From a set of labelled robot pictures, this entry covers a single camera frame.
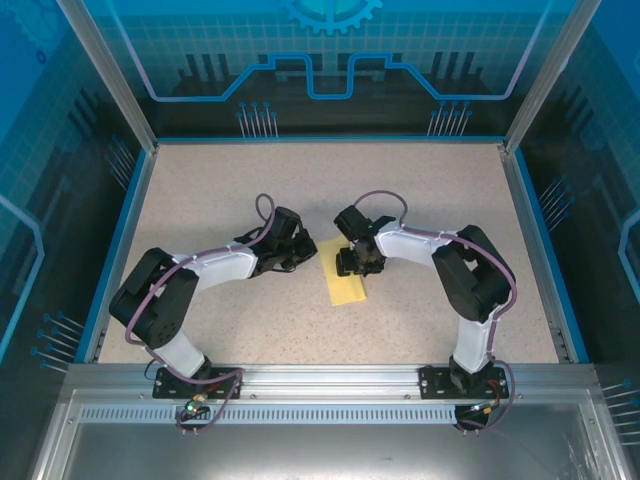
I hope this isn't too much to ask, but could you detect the yellow cloth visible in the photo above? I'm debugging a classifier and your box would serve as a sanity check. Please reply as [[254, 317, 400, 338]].
[[316, 237, 368, 306]]

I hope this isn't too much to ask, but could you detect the sheet metal tray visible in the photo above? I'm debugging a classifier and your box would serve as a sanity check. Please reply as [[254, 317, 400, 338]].
[[29, 389, 629, 480]]

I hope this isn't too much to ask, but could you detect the blue printed gear panel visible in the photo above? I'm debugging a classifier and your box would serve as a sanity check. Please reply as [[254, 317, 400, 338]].
[[82, 0, 571, 139]]

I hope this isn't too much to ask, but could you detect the blue printed side panel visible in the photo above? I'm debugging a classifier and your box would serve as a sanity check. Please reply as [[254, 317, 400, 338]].
[[0, 0, 146, 480], [519, 0, 640, 451]]

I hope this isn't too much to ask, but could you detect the aluminium cross rail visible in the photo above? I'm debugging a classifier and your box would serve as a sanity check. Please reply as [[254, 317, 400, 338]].
[[66, 363, 601, 401]]

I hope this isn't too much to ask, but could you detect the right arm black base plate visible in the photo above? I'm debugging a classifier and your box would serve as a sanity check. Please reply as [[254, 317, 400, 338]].
[[418, 364, 506, 400]]

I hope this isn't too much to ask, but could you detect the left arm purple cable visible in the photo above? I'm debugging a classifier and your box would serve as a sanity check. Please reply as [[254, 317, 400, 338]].
[[123, 193, 276, 436]]

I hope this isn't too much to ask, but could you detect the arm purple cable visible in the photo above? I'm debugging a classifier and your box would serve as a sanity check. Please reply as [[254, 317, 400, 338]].
[[353, 190, 517, 432], [123, 193, 276, 436]]

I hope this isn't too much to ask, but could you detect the aluminium side rail blue trim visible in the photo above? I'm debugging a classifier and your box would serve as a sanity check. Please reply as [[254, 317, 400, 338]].
[[82, 144, 160, 365], [499, 143, 591, 365]]

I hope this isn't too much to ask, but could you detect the slotted grey cable duct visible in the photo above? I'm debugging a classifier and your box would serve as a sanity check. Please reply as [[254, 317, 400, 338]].
[[78, 405, 460, 426]]

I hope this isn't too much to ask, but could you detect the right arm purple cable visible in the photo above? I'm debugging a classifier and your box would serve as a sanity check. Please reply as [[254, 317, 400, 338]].
[[353, 190, 517, 432]]

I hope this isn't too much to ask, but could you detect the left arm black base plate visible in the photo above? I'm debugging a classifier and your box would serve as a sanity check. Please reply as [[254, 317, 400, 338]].
[[152, 366, 245, 400]]

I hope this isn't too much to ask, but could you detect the thin black wire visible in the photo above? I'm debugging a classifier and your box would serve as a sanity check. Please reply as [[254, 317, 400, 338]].
[[144, 355, 169, 382]]

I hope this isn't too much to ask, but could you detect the aluminium frame post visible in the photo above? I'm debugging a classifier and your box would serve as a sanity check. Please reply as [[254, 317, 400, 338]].
[[501, 0, 604, 155], [55, 0, 160, 154]]

